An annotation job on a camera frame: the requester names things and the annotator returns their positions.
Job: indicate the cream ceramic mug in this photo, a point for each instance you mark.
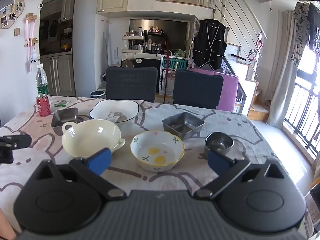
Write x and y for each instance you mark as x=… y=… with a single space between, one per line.
x=87 y=137

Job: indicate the dark chair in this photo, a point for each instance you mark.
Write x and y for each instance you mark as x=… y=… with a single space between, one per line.
x=131 y=83
x=197 y=88

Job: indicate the red soda can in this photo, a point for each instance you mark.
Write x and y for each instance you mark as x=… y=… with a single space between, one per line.
x=43 y=106

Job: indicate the teal sign plate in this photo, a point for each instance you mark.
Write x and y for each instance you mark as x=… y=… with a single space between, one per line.
x=175 y=65

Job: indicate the wall photo collage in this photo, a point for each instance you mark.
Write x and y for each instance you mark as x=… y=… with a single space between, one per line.
x=11 y=2

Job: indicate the beige kitchen cabinet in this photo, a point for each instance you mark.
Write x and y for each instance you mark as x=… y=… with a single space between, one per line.
x=60 y=75

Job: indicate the purple cushion board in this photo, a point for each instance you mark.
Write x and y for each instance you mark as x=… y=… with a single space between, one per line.
x=228 y=92

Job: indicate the black hanging shirt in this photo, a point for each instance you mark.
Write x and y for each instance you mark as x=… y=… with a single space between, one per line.
x=314 y=25

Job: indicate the square stainless steel tray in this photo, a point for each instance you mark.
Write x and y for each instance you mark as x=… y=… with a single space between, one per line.
x=182 y=125
x=63 y=116

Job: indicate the small round stainless steel bowl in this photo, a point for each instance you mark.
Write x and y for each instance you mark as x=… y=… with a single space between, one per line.
x=218 y=141

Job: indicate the white shelf rack with bottles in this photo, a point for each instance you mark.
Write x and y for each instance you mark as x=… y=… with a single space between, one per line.
x=133 y=45

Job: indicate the printed cartoon tablecloth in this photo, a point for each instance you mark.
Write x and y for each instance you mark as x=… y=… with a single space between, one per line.
x=150 y=120

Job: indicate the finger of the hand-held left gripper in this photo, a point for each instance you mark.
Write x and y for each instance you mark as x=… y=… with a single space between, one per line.
x=17 y=141

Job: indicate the patterned grey curtain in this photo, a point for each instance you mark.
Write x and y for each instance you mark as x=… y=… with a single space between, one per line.
x=300 y=30

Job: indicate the metal stair railing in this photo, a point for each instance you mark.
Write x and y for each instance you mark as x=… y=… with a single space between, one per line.
x=240 y=12

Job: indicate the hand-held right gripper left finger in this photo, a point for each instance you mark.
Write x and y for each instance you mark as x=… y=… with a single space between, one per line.
x=100 y=161

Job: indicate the white plate with black rim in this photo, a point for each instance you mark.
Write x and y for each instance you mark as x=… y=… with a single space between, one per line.
x=105 y=110

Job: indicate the green and white packet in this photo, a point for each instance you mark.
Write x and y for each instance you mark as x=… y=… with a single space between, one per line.
x=62 y=103

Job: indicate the plain beige curtain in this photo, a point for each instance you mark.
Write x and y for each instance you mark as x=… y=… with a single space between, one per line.
x=282 y=80

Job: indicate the black vest with white trim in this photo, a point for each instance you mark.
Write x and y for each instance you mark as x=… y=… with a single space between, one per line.
x=210 y=45

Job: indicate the yellow-rimmed lemon print bowl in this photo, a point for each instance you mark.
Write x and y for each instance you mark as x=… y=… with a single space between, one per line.
x=155 y=147

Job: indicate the clear plastic water bottle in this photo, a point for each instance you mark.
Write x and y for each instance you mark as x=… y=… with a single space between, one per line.
x=42 y=82

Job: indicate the black balcony railing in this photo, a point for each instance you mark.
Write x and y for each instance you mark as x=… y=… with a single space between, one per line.
x=302 y=110

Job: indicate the person's bare leg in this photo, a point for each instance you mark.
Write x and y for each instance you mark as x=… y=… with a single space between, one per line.
x=5 y=226

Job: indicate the small dark round bowl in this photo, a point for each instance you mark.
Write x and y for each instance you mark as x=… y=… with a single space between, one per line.
x=97 y=94

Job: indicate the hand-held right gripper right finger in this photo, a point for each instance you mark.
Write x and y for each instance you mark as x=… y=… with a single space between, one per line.
x=217 y=163

